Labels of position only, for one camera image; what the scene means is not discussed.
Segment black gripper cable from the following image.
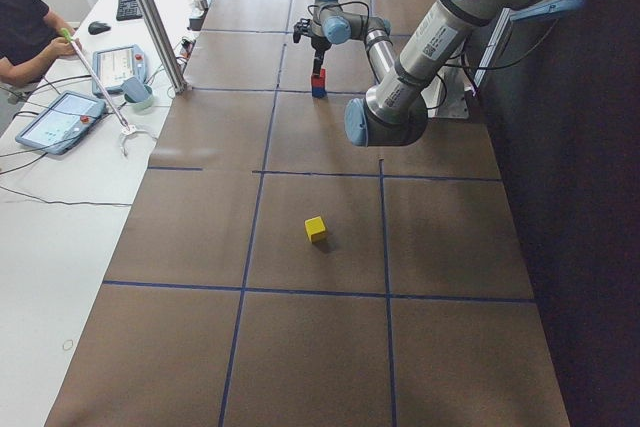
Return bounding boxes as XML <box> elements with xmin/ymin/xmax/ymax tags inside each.
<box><xmin>305</xmin><ymin>0</ymin><xmax>374</xmax><ymax>28</ymax></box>

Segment blue wooden block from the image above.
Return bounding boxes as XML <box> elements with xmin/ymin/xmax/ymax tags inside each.
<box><xmin>311</xmin><ymin>85</ymin><xmax>327</xmax><ymax>98</ymax></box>

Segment far teach pendant tablet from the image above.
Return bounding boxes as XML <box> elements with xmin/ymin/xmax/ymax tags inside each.
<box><xmin>92</xmin><ymin>44</ymin><xmax>148</xmax><ymax>94</ymax></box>

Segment teach pendant tablet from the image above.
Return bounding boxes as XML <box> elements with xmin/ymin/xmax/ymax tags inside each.
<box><xmin>15</xmin><ymin>91</ymin><xmax>106</xmax><ymax>155</ymax></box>
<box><xmin>92</xmin><ymin>44</ymin><xmax>148</xmax><ymax>94</ymax></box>

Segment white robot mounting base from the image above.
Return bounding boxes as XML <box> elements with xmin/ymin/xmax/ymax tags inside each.
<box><xmin>427</xmin><ymin>67</ymin><xmax>473</xmax><ymax>120</ymax></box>

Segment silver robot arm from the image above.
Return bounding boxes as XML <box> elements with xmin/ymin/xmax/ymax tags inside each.
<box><xmin>294</xmin><ymin>0</ymin><xmax>585</xmax><ymax>147</ymax></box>

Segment near teach pendant tablet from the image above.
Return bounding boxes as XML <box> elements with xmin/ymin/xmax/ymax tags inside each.
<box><xmin>15</xmin><ymin>91</ymin><xmax>106</xmax><ymax>155</ymax></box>

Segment long reacher grabber stick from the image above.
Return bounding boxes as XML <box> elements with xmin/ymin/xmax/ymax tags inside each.
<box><xmin>59</xmin><ymin>28</ymin><xmax>156</xmax><ymax>157</ymax></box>

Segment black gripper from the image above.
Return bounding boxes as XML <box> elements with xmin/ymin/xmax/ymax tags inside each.
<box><xmin>310</xmin><ymin>22</ymin><xmax>331</xmax><ymax>77</ymax></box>

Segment seated person black shirt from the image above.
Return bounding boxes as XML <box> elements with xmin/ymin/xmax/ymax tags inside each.
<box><xmin>1</xmin><ymin>0</ymin><xmax>75</xmax><ymax>88</ymax></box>

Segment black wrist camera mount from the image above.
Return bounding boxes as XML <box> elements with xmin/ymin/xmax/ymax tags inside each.
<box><xmin>293</xmin><ymin>18</ymin><xmax>313</xmax><ymax>44</ymax></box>

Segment red wooden block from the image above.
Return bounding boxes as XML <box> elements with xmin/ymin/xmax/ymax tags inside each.
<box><xmin>310</xmin><ymin>68</ymin><xmax>326</xmax><ymax>89</ymax></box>

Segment black computer mouse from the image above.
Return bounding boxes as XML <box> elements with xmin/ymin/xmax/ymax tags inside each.
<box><xmin>87</xmin><ymin>21</ymin><xmax>111</xmax><ymax>35</ymax></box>

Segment yellow wooden block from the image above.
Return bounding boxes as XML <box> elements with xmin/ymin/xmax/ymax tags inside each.
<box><xmin>304</xmin><ymin>216</ymin><xmax>328</xmax><ymax>243</ymax></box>

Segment black keyboard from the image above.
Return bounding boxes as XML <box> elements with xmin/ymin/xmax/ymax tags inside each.
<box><xmin>116</xmin><ymin>0</ymin><xmax>144</xmax><ymax>22</ymax></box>

